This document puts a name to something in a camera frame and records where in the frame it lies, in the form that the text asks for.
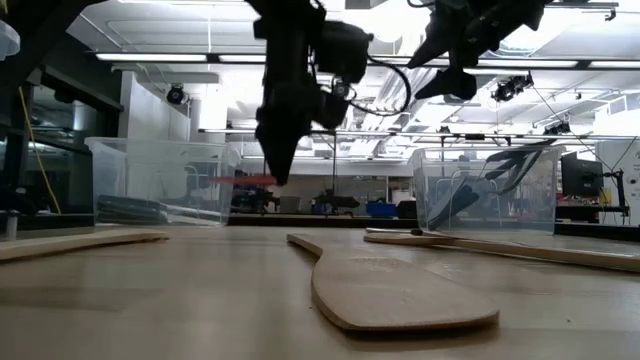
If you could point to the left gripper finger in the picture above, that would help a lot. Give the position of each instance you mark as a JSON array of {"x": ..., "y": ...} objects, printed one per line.
[{"x": 287, "y": 130}]

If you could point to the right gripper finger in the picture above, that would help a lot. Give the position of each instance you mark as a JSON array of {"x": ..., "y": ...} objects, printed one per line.
[
  {"x": 432, "y": 47},
  {"x": 452, "y": 85}
]

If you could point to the black round spatula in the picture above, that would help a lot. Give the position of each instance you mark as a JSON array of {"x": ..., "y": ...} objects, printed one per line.
[{"x": 525, "y": 151}]

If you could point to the slotted wooden spoon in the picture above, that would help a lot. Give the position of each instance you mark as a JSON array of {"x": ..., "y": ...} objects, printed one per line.
[{"x": 575, "y": 258}]

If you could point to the background black robot arm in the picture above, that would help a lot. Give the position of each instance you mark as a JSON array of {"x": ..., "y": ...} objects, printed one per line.
[
  {"x": 335, "y": 201},
  {"x": 255, "y": 200}
]

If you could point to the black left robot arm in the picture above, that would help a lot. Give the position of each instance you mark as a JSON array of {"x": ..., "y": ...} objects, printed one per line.
[{"x": 45, "y": 25}]

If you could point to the blue plastic crate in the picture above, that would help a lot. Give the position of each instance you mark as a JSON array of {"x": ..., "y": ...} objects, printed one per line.
[{"x": 381, "y": 209}]

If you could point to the clear plastic storage bin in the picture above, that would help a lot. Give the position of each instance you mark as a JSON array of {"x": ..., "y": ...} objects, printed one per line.
[
  {"x": 160, "y": 170},
  {"x": 530, "y": 200}
]

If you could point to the black computer monitor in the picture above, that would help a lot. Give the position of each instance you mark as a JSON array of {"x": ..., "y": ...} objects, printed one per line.
[{"x": 582, "y": 175}]

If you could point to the plain wooden spoon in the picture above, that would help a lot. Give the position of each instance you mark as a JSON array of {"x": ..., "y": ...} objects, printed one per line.
[{"x": 550, "y": 242}]

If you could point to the wooden spork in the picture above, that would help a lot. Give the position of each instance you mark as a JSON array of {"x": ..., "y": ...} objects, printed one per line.
[{"x": 75, "y": 244}]

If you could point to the large clear plastic bin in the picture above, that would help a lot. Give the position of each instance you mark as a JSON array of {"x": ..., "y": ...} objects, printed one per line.
[{"x": 7, "y": 42}]

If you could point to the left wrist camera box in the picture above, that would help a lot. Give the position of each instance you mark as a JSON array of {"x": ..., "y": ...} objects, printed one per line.
[{"x": 345, "y": 50}]

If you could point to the black gantry frame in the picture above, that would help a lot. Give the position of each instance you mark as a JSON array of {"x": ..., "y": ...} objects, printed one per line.
[{"x": 334, "y": 165}]

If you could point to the black ceiling camera rig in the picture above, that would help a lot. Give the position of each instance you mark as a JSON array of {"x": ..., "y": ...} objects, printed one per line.
[
  {"x": 512, "y": 87},
  {"x": 557, "y": 128}
]

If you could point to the black aluminium table frame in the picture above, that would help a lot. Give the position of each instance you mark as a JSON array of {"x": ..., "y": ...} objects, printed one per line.
[{"x": 325, "y": 221}]

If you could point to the black ceiling dome camera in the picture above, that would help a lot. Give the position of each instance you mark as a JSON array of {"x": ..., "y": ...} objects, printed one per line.
[{"x": 176, "y": 94}]

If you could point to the grey metal post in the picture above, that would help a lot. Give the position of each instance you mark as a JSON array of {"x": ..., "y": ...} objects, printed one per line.
[{"x": 11, "y": 225}]

